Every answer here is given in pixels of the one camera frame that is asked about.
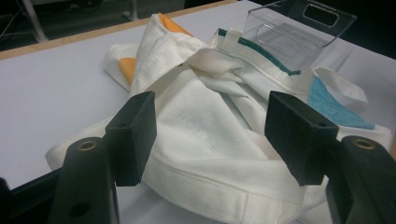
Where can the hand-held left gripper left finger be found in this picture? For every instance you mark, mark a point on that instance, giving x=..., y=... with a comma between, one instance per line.
x=134, y=140

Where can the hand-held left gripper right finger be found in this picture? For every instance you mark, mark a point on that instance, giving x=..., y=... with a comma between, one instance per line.
x=299, y=137

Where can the white colour-patch tote bag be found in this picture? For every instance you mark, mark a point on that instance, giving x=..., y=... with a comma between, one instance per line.
x=202, y=124

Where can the clear plastic box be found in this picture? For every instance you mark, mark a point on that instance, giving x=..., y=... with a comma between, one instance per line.
x=280, y=40

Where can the white metal stand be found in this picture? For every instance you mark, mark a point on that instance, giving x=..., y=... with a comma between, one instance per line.
x=34, y=25

